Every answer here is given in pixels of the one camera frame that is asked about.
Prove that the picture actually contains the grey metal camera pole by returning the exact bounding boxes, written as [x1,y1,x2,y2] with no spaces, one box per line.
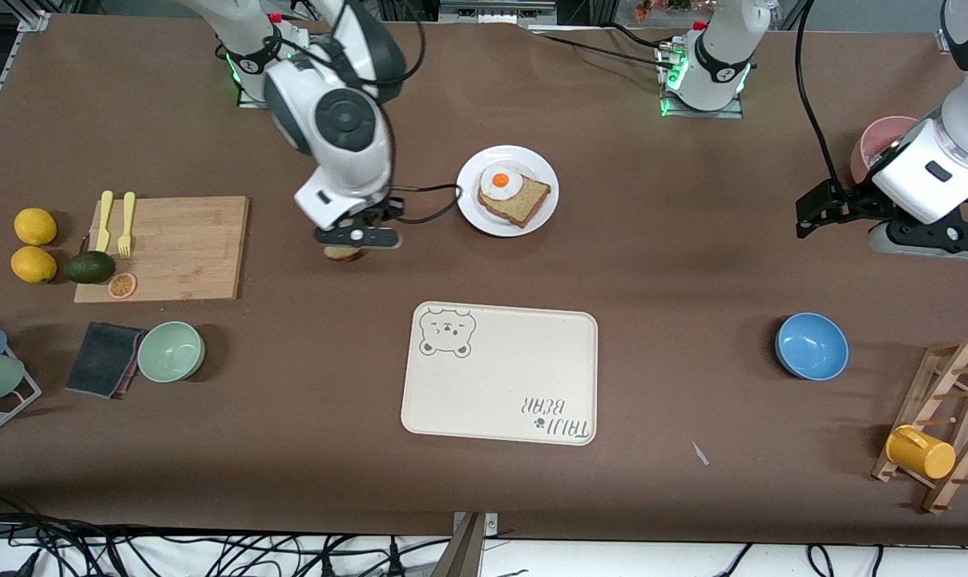
[444,513,485,577]

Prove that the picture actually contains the dark green avocado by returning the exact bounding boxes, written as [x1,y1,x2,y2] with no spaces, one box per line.
[63,237,117,284]

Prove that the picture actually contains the pale green bowl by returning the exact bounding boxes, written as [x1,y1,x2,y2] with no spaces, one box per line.
[137,321,206,383]

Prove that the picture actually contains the wooden peg drying rack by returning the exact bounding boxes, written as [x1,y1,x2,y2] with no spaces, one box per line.
[870,338,968,515]

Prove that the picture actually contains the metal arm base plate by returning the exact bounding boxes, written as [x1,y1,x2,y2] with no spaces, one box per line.
[237,76,276,110]
[656,44,745,119]

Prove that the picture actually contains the yellow plastic mug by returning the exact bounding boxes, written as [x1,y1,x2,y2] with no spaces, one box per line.
[885,424,957,480]

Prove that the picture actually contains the yellow plastic fork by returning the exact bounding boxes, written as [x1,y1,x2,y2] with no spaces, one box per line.
[117,191,136,260]

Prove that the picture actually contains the wooden cutting board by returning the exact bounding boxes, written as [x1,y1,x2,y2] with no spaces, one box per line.
[74,196,250,304]

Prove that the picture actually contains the silver metal bracket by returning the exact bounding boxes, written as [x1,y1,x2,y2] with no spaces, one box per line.
[452,512,499,536]

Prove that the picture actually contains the dark grey sponge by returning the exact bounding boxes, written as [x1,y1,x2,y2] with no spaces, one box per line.
[65,321,147,400]

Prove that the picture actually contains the toy fried egg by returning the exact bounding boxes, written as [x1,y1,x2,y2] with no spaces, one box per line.
[479,164,525,203]

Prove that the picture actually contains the cream bear print tray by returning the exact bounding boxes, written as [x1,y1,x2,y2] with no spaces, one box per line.
[401,301,599,446]

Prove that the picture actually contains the blue bowl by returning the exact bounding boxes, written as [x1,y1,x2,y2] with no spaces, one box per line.
[775,312,849,381]

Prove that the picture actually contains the black table cable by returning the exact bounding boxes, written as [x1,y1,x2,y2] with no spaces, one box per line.
[532,30,677,71]

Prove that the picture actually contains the pink bowl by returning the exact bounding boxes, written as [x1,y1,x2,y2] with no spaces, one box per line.
[849,116,922,185]

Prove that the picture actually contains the silver aluminium frame bar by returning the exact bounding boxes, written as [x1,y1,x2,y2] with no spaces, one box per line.
[0,11,50,157]

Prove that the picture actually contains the silver aluminium frame piece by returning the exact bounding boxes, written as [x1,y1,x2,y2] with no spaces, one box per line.
[440,0,557,25]

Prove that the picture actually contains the white round plate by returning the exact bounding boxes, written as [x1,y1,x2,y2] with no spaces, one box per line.
[455,144,560,238]

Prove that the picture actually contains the tangled black floor cables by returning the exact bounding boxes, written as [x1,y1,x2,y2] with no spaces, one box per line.
[0,513,453,577]

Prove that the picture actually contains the white wire cup rack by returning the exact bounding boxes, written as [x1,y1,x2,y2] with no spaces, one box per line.
[0,314,42,443]

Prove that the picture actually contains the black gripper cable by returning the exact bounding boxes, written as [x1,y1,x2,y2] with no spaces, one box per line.
[794,0,845,193]
[316,0,462,225]

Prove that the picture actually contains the yellow plastic knife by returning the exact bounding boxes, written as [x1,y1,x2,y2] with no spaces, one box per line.
[94,190,115,253]

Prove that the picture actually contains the yellow lemon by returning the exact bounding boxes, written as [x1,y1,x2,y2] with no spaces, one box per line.
[14,208,58,246]
[10,246,58,284]

